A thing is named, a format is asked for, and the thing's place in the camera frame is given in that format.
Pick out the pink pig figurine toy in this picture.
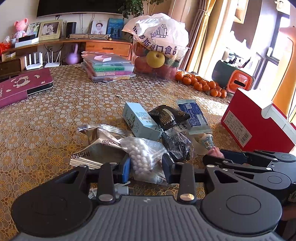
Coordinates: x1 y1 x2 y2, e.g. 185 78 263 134
194 133 224 158

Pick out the bag of white balls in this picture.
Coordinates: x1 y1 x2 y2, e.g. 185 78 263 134
120 137 167 185

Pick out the black crinkled plastic bag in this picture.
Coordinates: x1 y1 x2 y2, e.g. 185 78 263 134
162 128 192 162

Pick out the silver foil snack packet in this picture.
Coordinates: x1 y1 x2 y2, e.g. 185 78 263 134
70 123 133 169

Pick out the red cardboard box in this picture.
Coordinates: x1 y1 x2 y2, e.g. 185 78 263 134
221 88 295 153

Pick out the blue white wipes packet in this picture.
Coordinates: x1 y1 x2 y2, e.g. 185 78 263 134
177 99 212 135

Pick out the light blue carton box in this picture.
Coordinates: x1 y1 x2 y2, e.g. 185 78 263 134
122 102 162 141

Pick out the black mesh snack packet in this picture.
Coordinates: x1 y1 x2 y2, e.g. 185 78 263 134
148 105 190 131

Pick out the yellow giraffe plush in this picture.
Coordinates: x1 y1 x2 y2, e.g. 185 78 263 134
273 26 295 119

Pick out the pile of oranges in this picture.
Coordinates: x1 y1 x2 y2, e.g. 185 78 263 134
175 71 227 98

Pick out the yellow apple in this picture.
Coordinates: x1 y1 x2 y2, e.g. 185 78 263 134
146 51 165 68

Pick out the white router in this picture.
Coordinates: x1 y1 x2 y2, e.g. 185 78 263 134
24 52 43 70
44 50 62 68

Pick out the maroon tablet case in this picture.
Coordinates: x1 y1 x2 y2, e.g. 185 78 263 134
0 68 53 108

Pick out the white plastic fruit bag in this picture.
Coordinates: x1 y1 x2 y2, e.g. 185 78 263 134
122 13 189 58

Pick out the beige curtain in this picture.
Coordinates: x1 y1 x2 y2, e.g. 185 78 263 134
181 1 227 74

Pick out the white portrait photo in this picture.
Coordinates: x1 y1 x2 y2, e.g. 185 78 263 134
90 20 107 35

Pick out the wooden tv cabinet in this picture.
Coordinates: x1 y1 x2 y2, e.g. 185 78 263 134
0 37 133 79

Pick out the black speaker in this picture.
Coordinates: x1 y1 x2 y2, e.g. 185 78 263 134
65 22 77 38

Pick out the green potted plant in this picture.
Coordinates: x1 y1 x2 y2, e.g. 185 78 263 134
119 0 165 19

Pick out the pink teddy bear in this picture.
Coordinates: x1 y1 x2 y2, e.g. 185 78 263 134
14 18 28 39

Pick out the black television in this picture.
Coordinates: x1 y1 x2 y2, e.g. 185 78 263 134
37 0 125 18

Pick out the gold photo frame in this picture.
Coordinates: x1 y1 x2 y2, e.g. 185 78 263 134
38 20 63 41

